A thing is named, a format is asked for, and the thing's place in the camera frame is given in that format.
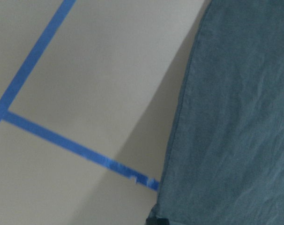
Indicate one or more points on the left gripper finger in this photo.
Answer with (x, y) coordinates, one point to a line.
(156, 221)

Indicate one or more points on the black t-shirt with logo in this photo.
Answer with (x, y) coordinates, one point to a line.
(224, 163)

